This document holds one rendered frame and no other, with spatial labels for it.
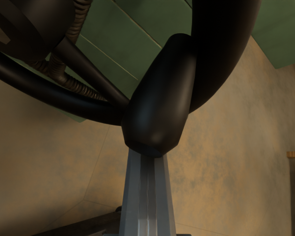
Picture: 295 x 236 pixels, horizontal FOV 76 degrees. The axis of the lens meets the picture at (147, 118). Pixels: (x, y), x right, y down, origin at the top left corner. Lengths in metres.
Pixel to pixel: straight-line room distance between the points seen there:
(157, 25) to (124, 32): 0.07
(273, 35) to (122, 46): 0.25
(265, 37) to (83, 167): 0.88
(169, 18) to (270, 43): 0.15
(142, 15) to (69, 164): 0.78
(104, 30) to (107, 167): 0.77
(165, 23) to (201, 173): 1.29
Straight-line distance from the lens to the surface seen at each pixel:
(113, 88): 0.18
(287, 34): 0.33
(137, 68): 0.43
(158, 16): 0.33
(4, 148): 0.95
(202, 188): 1.53
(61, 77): 0.35
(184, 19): 0.32
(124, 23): 0.37
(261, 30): 0.32
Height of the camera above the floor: 0.95
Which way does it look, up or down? 53 degrees down
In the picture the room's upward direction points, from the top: 74 degrees clockwise
